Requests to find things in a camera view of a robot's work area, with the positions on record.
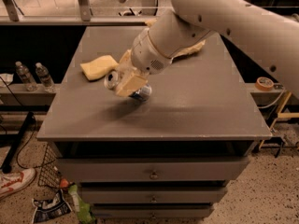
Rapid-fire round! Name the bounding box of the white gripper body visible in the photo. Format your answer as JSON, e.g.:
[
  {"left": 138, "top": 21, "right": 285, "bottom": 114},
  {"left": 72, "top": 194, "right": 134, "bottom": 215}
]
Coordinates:
[{"left": 131, "top": 28, "right": 172, "bottom": 75}]

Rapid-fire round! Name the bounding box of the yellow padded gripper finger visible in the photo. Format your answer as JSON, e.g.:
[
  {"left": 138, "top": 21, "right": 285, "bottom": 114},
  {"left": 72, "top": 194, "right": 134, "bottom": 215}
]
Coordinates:
[{"left": 114, "top": 49, "right": 149, "bottom": 97}]

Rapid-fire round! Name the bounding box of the silver blue redbull can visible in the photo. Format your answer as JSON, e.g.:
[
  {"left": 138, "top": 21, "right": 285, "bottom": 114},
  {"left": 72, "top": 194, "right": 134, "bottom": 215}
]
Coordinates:
[{"left": 104, "top": 70, "right": 152, "bottom": 102}]

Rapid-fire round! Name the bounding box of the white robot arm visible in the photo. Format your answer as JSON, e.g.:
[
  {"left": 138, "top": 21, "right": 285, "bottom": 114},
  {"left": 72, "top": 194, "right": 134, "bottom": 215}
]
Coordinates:
[{"left": 115, "top": 0, "right": 299, "bottom": 97}]

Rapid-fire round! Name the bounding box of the brown chip bag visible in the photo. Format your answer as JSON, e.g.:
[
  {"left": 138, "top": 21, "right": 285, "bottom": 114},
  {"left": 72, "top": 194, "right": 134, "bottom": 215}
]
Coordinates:
[{"left": 145, "top": 18, "right": 206, "bottom": 58}]

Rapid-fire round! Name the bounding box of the yellow sponge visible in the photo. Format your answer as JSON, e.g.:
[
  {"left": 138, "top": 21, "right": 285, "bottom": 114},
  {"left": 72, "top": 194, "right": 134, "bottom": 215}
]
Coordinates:
[{"left": 80, "top": 55, "right": 118, "bottom": 81}]

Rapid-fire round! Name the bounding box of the right plastic water bottle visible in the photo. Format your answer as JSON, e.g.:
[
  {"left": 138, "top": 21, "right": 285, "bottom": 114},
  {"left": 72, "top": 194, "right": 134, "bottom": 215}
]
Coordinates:
[{"left": 36, "top": 63, "right": 55, "bottom": 93}]

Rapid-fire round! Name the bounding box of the plastic water bottle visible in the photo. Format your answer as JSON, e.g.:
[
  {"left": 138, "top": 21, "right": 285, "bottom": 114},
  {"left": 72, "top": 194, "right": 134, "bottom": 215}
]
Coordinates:
[
  {"left": 15, "top": 62, "right": 37, "bottom": 91},
  {"left": 36, "top": 63, "right": 55, "bottom": 93}
]

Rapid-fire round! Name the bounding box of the grey drawer cabinet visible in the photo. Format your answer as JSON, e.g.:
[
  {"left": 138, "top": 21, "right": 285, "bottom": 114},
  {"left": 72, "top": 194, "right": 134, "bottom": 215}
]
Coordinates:
[{"left": 37, "top": 26, "right": 270, "bottom": 219}]

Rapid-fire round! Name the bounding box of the left plastic water bottle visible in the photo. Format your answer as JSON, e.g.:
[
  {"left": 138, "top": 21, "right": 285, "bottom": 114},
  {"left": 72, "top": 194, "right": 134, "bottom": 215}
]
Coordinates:
[{"left": 15, "top": 62, "right": 37, "bottom": 91}]

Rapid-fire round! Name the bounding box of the black metal leg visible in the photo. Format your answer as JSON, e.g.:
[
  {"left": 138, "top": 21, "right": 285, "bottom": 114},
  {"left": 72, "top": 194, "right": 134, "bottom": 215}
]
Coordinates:
[{"left": 0, "top": 112, "right": 34, "bottom": 174}]

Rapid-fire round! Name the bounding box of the orange tape roll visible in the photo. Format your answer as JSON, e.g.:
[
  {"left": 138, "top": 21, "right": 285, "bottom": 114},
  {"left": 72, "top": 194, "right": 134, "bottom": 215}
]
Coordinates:
[{"left": 255, "top": 77, "right": 274, "bottom": 91}]

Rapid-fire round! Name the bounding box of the small orange ball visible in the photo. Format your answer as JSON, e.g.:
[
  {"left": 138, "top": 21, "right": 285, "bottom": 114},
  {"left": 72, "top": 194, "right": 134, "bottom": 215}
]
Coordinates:
[{"left": 59, "top": 178, "right": 69, "bottom": 189}]

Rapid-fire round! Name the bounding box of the green plastic bottle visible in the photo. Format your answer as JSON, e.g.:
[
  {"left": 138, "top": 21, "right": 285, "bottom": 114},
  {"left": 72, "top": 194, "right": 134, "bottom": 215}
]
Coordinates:
[{"left": 68, "top": 185, "right": 96, "bottom": 224}]

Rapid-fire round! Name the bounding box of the dark crumpled snack bag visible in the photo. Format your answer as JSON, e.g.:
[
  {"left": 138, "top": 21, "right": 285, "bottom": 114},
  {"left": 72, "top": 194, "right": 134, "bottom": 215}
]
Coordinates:
[{"left": 32, "top": 190, "right": 72, "bottom": 224}]

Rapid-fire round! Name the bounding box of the white orange sneaker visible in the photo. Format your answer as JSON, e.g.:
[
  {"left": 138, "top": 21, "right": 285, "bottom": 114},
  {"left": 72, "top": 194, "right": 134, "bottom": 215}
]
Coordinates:
[{"left": 0, "top": 168, "right": 36, "bottom": 199}]

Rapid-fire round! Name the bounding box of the black wire rack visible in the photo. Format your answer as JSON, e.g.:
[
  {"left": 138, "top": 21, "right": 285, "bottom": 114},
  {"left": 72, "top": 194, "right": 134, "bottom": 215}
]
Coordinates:
[{"left": 38, "top": 145, "right": 61, "bottom": 189}]

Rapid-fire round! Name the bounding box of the black floor cable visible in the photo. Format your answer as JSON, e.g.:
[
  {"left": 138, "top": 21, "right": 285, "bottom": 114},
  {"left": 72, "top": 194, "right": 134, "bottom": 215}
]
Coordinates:
[{"left": 0, "top": 77, "right": 57, "bottom": 170}]

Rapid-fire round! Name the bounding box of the yellow wooden frame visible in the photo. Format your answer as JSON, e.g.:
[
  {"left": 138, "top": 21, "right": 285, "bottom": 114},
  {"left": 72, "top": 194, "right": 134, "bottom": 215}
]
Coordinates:
[{"left": 254, "top": 91, "right": 299, "bottom": 156}]

